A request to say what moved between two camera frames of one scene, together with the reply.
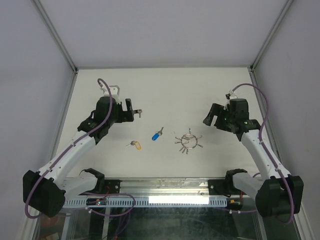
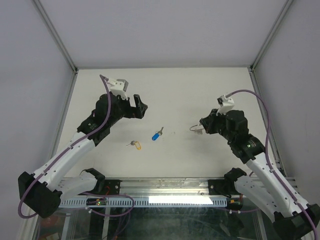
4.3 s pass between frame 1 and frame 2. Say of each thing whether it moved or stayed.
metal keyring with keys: moved
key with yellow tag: stayed
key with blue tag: stayed
